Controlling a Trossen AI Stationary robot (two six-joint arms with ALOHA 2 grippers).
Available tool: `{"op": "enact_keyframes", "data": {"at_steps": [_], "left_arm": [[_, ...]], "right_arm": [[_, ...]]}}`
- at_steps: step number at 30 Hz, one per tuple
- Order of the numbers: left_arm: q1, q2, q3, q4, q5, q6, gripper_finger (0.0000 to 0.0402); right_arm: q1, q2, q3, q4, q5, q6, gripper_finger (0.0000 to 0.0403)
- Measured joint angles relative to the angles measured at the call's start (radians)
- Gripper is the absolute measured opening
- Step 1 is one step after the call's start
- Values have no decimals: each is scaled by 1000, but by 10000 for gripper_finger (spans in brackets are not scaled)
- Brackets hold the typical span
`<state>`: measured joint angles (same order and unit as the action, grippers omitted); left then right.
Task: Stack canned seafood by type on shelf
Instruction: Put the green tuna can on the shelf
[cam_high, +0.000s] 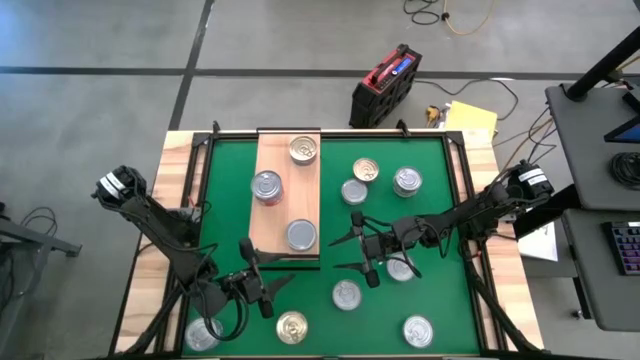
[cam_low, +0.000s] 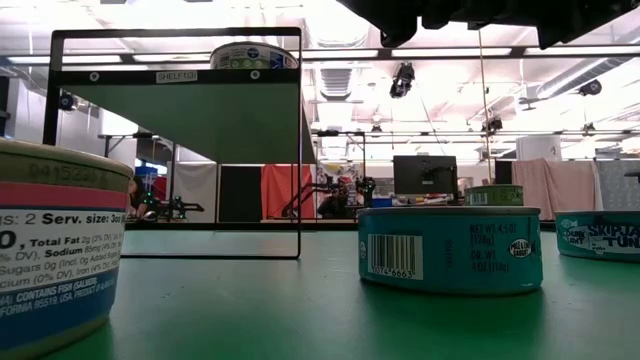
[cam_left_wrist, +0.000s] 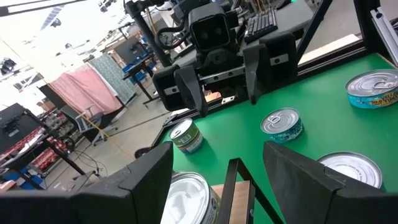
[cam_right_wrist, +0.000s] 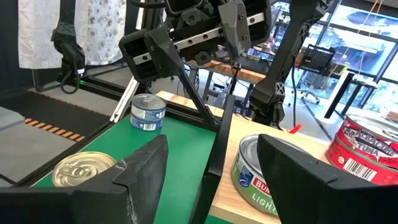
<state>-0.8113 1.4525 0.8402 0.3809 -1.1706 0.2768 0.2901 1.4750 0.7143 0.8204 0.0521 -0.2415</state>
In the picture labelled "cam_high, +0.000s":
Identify blue white label can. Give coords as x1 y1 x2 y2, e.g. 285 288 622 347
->
184 316 225 353

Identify coiled black cable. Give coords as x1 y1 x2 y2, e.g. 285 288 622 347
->
607 151 640 191

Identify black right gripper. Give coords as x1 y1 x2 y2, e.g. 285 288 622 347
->
327 210 422 290

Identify yellow cable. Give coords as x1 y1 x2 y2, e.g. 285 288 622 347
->
442 0 495 37

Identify white paper sheet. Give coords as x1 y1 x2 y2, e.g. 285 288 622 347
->
517 219 560 264

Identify green label can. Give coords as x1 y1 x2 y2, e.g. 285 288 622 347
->
392 166 424 199

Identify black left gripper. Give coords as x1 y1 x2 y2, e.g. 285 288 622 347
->
223 237 297 320

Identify black aluminium table frame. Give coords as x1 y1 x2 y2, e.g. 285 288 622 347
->
107 119 549 360

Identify black keyboard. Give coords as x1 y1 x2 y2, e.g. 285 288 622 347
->
602 219 640 277

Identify yellow plug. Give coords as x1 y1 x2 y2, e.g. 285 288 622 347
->
424 103 442 129

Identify grey metal stand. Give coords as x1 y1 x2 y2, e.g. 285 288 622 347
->
0 202 84 360

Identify wooden board tray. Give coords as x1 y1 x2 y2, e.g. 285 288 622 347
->
244 127 322 271

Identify grey desk top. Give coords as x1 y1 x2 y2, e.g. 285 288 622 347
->
560 207 640 334
543 82 640 212

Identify gold lid can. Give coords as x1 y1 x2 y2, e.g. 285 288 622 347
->
275 310 310 346
351 157 381 184
288 134 319 166

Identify plain grey lid can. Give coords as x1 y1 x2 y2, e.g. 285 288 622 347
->
341 178 370 207

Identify tablet screen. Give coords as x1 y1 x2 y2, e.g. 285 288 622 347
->
603 87 640 146

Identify green table mat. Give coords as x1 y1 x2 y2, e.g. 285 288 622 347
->
182 137 481 357

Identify black floor cable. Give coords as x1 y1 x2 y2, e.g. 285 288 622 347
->
402 0 444 26

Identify black pole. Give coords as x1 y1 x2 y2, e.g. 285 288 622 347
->
564 24 640 102

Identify teal label tuna can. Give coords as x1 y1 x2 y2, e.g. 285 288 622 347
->
385 252 417 283
331 278 363 312

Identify yellow paper pad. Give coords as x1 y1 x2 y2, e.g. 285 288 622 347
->
443 99 500 144

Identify black power cable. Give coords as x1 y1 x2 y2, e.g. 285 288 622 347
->
414 77 521 124

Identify thin black cable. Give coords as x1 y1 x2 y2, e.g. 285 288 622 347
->
18 205 61 241

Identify red black tool case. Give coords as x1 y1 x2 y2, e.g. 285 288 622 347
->
348 43 424 130

